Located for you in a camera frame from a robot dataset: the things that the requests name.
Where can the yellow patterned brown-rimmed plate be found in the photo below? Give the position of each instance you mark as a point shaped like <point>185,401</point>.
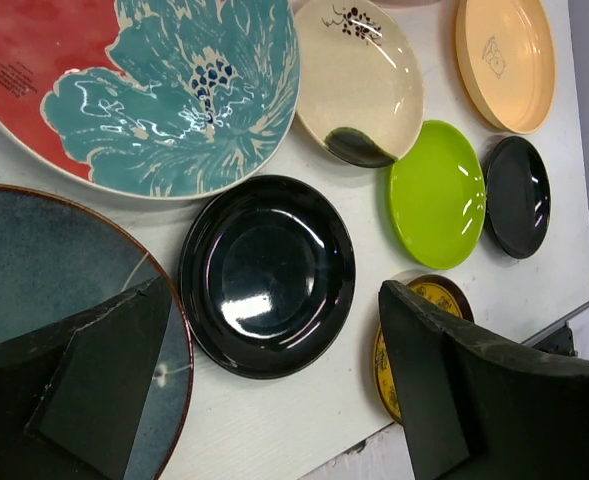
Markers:
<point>440,291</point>

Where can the red plate with teal flower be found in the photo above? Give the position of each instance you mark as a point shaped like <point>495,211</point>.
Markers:
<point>161,100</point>

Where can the small black plate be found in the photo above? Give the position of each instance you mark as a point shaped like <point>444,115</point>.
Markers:
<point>518,197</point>

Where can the cream plate with dark patch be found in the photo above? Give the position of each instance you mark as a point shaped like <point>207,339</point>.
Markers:
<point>362,94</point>

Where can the dark blue glazed plate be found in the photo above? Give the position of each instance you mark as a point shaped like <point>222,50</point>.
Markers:
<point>58,258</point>

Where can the black glossy plate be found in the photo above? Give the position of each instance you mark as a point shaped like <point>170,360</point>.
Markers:
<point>267,276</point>

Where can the peach plastic plate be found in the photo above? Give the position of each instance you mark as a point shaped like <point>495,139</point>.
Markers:
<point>506,58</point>

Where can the lime green plate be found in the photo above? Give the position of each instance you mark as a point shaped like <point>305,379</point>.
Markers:
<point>436,197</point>

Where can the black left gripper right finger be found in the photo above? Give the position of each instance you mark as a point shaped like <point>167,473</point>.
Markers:
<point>476,405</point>

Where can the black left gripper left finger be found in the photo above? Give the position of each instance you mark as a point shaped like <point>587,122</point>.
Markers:
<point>72,392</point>

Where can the aluminium table frame rail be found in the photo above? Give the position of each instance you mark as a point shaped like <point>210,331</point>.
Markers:
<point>568,336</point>

